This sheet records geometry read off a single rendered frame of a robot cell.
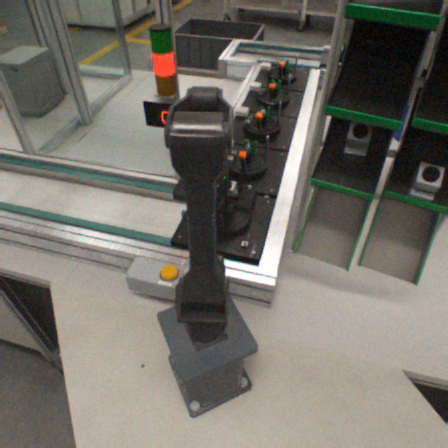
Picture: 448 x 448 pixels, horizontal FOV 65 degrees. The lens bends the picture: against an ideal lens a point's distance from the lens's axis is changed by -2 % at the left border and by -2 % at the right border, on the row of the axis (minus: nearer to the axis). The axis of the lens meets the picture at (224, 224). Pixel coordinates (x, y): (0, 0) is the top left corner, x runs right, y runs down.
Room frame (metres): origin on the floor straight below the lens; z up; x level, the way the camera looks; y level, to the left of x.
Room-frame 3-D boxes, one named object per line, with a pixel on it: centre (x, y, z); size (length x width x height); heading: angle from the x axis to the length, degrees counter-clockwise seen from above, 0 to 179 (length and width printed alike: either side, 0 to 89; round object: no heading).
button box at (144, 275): (0.53, 0.14, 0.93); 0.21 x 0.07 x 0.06; 74
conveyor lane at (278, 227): (1.17, -0.13, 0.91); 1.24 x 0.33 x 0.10; 164
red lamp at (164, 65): (0.87, 0.15, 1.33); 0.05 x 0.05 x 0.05
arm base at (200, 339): (0.32, 0.03, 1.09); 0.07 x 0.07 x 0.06; 25
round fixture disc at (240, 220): (0.71, 0.00, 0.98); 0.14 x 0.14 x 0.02
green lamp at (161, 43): (0.87, 0.15, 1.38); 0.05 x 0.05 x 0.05
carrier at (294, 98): (1.43, -0.20, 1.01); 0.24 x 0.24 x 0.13; 74
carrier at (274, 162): (0.96, -0.07, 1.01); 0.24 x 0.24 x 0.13; 74
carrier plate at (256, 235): (0.71, 0.00, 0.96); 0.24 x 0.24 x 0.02; 74
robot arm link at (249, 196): (0.61, 0.02, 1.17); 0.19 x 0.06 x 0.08; 74
